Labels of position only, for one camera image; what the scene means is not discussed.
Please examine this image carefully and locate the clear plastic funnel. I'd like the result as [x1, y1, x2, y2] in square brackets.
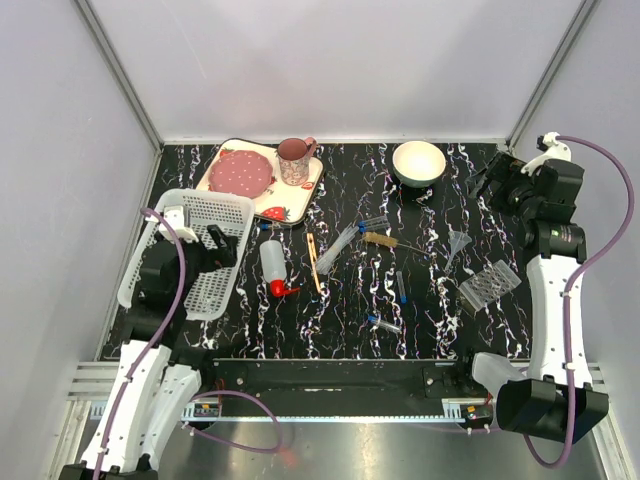
[444, 231, 472, 273]

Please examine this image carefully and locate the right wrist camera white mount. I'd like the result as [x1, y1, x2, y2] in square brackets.
[520, 132, 572, 177]

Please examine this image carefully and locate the pink polka dot plate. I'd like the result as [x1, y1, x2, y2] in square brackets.
[208, 150, 273, 199]

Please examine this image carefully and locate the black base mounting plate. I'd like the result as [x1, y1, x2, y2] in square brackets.
[206, 359, 488, 422]

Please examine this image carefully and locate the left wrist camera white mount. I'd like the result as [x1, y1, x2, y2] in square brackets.
[163, 205, 199, 243]

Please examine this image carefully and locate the blue capped test tube upper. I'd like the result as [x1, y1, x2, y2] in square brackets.
[358, 215, 390, 233]

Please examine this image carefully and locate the wooden test tube clamp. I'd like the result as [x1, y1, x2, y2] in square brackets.
[306, 233, 322, 294]

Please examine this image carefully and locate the blue capped test tube lower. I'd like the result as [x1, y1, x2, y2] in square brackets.
[367, 315, 402, 335]

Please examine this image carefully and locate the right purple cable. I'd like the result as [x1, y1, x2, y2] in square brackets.
[523, 135, 634, 469]

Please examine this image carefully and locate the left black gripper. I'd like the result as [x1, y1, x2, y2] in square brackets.
[169, 224, 238, 300]

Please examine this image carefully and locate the clear test tube rack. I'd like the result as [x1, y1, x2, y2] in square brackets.
[458, 260, 521, 315]

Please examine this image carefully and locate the blue capped test tube middle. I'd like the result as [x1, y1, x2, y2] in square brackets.
[396, 270, 407, 304]

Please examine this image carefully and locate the blue capped test tube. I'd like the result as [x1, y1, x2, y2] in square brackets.
[358, 215, 390, 233]
[367, 315, 402, 335]
[396, 270, 407, 304]

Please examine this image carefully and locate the strawberry pattern square tray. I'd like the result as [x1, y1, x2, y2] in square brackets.
[197, 139, 324, 225]

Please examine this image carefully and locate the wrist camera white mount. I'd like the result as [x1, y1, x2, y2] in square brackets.
[520, 132, 572, 177]
[163, 205, 199, 243]

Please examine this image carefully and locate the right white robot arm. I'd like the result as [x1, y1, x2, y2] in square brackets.
[453, 152, 609, 442]

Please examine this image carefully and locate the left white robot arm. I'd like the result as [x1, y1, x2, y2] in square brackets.
[59, 223, 248, 479]

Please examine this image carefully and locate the pink patterned mug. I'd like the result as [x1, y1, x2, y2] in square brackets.
[276, 137, 317, 186]

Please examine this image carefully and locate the white ceramic bowl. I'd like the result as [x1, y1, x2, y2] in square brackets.
[392, 141, 446, 188]

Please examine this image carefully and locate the white wash bottle red cap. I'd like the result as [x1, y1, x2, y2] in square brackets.
[260, 240, 300, 298]

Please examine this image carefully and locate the white plastic perforated basket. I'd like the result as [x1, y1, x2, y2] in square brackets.
[116, 188, 257, 322]

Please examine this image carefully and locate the brown test tube brush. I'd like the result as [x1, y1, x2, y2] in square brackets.
[361, 232, 426, 256]

